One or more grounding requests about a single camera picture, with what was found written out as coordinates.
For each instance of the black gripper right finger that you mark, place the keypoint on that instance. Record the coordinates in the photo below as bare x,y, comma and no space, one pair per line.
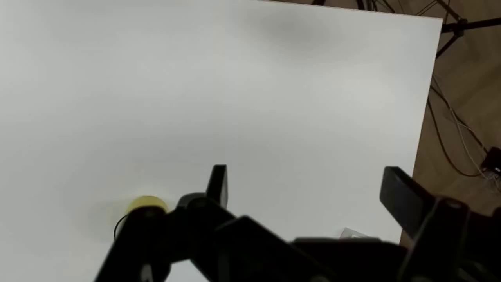
448,235

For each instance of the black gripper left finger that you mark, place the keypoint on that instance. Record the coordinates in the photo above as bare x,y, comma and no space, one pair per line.
157,244

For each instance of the yellow enamel mug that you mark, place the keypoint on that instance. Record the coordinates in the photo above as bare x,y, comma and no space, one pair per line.
148,200

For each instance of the small black box device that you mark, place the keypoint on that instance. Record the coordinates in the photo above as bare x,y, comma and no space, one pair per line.
494,158

